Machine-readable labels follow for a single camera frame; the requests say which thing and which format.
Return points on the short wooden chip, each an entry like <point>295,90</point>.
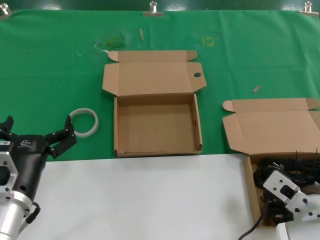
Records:
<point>256,88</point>

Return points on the thin wooden stick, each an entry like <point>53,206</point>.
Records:
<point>141,34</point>

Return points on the clear film patch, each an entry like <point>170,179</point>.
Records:
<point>115,41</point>

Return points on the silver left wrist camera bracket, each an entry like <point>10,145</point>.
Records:
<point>6,172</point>

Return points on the cardboard box with holed flap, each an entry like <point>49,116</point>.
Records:
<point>155,75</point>

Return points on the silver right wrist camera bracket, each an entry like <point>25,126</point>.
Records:
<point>277,181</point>

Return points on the open brown cardboard box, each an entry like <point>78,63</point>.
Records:
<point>270,130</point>

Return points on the clear adhesive tape roll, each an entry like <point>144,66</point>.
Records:
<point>96,122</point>

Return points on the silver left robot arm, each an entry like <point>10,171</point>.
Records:
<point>10,215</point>

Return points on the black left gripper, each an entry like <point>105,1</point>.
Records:
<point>30,160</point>

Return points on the metal binder clip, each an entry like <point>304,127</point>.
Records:
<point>4,12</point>
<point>153,12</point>
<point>308,10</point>

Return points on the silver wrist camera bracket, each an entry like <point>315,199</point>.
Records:
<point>6,172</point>
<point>277,181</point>

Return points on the green cloth table mat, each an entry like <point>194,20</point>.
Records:
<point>50,75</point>

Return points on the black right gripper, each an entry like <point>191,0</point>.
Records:
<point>278,212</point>

